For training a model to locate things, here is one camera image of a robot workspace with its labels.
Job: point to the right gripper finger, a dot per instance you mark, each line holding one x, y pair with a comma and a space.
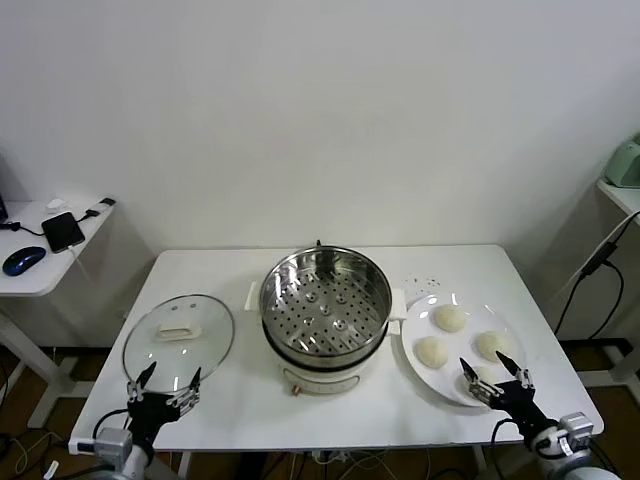
522, 377
477, 387

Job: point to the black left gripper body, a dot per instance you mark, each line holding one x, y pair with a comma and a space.
147, 415

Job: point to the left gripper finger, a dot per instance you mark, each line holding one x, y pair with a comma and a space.
190, 395
137, 387

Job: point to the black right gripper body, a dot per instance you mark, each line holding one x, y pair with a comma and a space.
520, 405

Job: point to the white steamed baozi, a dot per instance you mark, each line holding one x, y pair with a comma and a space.
486, 374
450, 318
432, 351
490, 342

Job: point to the round glass pot lid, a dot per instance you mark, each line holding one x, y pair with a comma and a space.
175, 331

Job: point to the stainless steel steamer basket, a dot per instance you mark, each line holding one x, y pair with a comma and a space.
325, 300

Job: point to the white round plate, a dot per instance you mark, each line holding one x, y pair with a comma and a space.
465, 345

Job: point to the white electric cooker base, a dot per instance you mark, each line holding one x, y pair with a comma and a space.
320, 380

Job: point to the white side table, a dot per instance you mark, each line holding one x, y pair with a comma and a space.
30, 282

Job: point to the white power strip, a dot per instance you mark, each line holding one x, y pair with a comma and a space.
330, 455

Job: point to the blue computer mouse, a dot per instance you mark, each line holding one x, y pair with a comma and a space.
22, 260

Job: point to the black smartphone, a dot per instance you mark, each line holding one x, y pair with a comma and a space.
62, 231

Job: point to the white earbuds case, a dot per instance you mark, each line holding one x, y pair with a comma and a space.
56, 204

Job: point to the white shelf table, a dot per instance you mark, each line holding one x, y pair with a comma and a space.
625, 195

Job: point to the dark computer monitor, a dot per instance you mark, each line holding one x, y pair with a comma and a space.
2, 210

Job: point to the mint green appliance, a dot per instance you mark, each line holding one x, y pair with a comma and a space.
622, 165

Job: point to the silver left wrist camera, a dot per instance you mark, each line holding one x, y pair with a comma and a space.
105, 440

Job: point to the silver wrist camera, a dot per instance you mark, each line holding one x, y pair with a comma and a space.
105, 440
577, 430

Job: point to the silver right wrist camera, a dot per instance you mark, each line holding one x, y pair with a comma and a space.
577, 430

